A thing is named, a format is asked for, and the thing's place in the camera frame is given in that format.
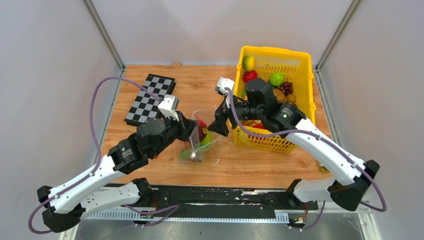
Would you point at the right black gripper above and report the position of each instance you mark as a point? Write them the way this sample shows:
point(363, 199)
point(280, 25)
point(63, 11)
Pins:
point(219, 125)

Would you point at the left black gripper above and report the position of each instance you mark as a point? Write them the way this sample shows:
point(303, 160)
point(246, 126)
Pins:
point(186, 126)

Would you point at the green pear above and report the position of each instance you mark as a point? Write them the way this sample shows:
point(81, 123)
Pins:
point(207, 140)

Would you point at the clear zip top bag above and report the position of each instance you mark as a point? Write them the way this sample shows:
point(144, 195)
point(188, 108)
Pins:
point(204, 117)

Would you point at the red tomato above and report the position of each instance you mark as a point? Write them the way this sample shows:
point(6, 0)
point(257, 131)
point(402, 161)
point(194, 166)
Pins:
point(249, 75)

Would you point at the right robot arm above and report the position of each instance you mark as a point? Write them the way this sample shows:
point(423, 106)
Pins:
point(262, 116)

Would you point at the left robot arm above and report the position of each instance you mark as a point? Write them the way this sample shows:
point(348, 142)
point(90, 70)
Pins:
point(67, 204)

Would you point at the black white chessboard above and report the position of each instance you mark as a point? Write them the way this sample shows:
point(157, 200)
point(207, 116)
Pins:
point(145, 106)

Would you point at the brown potato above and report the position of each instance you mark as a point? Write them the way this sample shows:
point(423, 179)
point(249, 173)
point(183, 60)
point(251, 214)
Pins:
point(280, 96)

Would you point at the yellow green mango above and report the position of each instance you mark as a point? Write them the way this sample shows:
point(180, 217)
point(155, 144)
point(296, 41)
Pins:
point(248, 63)

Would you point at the light green vegetable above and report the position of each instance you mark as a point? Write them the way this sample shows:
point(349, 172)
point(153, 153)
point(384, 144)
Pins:
point(276, 79)

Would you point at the brown kiwi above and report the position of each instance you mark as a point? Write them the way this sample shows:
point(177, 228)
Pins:
point(291, 98)

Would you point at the dark red grape bunch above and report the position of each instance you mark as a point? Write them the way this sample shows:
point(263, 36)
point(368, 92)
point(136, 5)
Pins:
point(287, 88)

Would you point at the yellow plastic basket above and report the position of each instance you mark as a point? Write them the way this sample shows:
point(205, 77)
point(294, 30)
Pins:
point(296, 66)

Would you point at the colourful toy at table edge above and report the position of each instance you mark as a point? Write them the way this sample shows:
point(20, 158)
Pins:
point(323, 169)

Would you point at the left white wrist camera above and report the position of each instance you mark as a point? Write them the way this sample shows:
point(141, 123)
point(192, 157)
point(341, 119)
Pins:
point(168, 106)

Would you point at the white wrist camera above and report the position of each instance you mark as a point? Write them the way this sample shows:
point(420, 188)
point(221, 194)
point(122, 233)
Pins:
point(225, 87)
point(168, 106)

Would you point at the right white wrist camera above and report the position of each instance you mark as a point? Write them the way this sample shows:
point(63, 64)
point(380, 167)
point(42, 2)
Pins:
point(225, 87)

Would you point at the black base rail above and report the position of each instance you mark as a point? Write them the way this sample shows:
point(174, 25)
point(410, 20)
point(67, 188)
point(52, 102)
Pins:
point(195, 204)

